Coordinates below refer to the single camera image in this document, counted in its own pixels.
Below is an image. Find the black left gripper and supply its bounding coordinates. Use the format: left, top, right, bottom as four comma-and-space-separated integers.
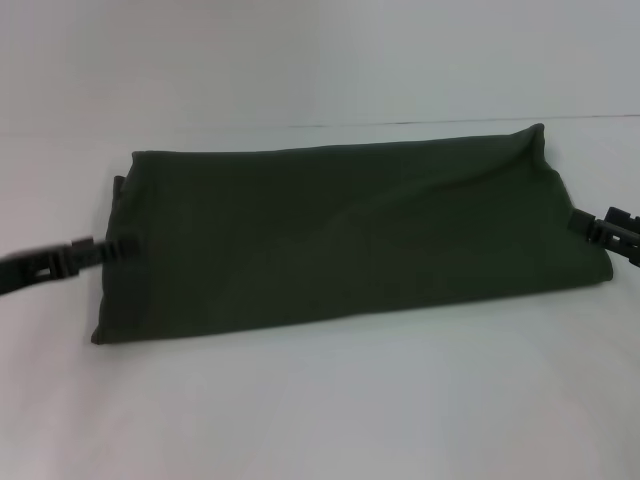
0, 236, 142, 297

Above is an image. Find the dark green FREE t-shirt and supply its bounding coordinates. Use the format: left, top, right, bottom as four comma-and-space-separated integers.
89, 122, 615, 347

